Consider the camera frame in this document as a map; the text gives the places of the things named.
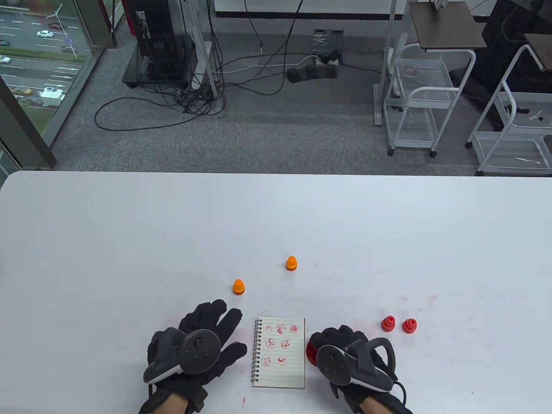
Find person's left hand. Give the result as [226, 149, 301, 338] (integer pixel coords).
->
[147, 299, 248, 412]

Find person's right hand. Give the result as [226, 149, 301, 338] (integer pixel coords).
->
[310, 325, 399, 410]

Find spiral lined notebook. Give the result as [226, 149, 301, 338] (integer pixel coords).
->
[251, 316, 306, 390]

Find person's left forearm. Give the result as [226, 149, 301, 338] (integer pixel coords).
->
[139, 390, 190, 414]

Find person's right forearm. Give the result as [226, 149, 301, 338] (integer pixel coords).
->
[356, 395, 412, 414]

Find black foot pedal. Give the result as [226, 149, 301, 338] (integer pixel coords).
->
[285, 64, 339, 84]

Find black computer tower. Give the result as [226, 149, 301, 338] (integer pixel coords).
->
[122, 0, 191, 90]

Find large glass window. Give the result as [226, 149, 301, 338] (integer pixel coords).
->
[0, 0, 118, 171]

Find brown side table top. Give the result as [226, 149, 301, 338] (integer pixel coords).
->
[408, 1, 488, 53]
[523, 33, 552, 72]

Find aluminium frame post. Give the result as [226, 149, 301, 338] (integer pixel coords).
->
[373, 0, 409, 127]
[185, 0, 226, 119]

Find black cable tangle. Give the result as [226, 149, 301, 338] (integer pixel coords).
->
[140, 0, 304, 118]

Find white wire utility cart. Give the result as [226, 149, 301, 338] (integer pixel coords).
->
[383, 43, 477, 157]
[465, 43, 552, 177]

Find black floor cable loop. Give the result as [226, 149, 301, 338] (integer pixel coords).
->
[94, 96, 225, 131]

